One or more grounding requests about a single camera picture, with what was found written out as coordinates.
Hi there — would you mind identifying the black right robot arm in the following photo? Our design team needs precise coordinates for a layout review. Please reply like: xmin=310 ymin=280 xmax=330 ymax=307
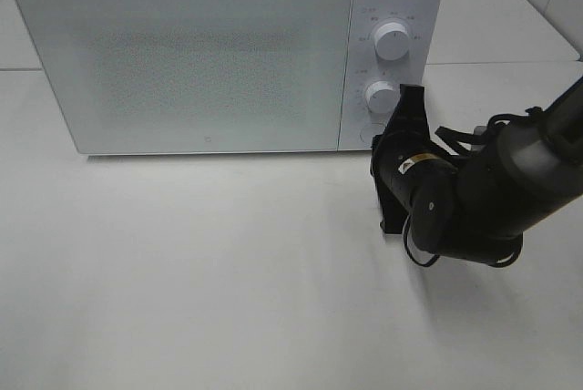
xmin=370 ymin=82 xmax=582 ymax=268

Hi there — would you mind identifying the round white door button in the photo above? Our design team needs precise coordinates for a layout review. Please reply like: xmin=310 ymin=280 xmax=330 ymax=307
xmin=360 ymin=123 xmax=386 ymax=148

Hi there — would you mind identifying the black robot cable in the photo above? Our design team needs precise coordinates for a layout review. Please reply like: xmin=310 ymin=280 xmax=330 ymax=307
xmin=403 ymin=107 xmax=547 ymax=269

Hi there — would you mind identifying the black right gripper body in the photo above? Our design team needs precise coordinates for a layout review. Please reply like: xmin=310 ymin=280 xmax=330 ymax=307
xmin=371 ymin=124 xmax=433 ymax=194

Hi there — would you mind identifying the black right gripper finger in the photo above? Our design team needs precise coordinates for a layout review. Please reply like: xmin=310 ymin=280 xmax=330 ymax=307
xmin=374 ymin=180 xmax=408 ymax=234
xmin=391 ymin=84 xmax=429 ymax=128

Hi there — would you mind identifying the white microwave door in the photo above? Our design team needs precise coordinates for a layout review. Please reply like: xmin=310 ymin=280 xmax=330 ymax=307
xmin=16 ymin=0 xmax=352 ymax=155

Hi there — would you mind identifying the white dial knob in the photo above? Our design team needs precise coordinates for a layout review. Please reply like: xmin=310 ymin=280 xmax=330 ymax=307
xmin=372 ymin=20 xmax=410 ymax=61
xmin=364 ymin=81 xmax=400 ymax=114

